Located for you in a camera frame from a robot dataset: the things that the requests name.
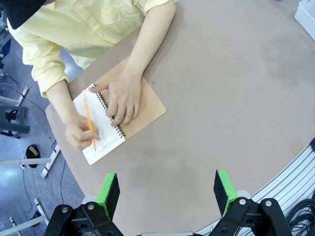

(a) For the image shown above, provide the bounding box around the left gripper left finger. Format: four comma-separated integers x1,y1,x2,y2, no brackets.
44,172,124,236

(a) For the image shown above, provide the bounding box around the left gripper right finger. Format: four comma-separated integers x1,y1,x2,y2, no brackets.
209,169,292,236

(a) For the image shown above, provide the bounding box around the yellow pencil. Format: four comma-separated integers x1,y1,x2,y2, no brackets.
82,92,97,151

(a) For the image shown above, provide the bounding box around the spiral notebook with kraft cover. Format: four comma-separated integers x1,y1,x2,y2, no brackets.
72,57,168,166

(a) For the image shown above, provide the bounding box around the person's right forearm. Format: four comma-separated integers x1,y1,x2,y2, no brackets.
45,79,86,126

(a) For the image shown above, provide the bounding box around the person's left forearm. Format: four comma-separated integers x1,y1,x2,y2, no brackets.
124,0,177,79

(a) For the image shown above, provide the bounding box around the person's right hand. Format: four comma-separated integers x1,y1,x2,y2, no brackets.
64,115,101,151

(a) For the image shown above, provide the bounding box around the person's left hand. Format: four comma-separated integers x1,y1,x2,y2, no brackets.
88,71,144,127

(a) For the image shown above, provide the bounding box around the black tan slipper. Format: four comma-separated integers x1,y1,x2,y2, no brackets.
24,144,40,169

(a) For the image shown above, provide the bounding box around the person in yellow shirt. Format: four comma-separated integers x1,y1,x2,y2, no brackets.
6,0,173,98

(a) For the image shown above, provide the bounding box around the white perforated plastic basket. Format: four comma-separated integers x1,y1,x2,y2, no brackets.
294,0,315,42

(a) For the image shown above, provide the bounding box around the ribbed aluminium base plate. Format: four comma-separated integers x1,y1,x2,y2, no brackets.
196,144,315,236

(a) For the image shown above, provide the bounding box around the black coiled cable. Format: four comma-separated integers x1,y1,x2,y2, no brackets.
285,197,315,236

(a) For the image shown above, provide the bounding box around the white stand frame with feet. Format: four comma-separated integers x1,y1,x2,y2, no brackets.
0,197,50,236
0,85,62,179

